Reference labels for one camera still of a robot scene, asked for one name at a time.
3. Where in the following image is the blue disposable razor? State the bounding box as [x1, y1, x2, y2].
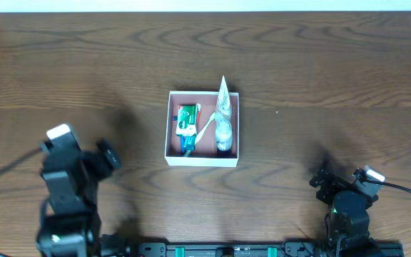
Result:
[173, 116, 188, 154]

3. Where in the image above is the red green toothpaste tube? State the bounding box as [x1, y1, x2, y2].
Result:
[185, 104, 201, 150]

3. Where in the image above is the green soap bar packet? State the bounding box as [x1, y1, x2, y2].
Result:
[176, 104, 198, 136]

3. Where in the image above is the white box with pink interior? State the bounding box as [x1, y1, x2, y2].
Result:
[164, 91, 240, 168]

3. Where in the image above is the clear pump soap bottle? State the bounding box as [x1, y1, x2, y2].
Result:
[215, 113, 233, 158]

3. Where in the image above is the green white toothbrush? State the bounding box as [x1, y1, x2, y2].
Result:
[183, 112, 215, 157]

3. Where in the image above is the white floral lotion tube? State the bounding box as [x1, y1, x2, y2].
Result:
[215, 76, 232, 118]

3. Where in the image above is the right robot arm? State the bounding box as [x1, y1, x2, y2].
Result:
[309, 168, 377, 256]

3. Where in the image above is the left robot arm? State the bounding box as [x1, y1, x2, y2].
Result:
[36, 139, 121, 257]

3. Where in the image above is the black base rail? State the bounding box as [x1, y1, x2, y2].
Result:
[100, 241, 405, 257]

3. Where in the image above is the right black cable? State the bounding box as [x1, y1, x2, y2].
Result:
[364, 178, 411, 210]

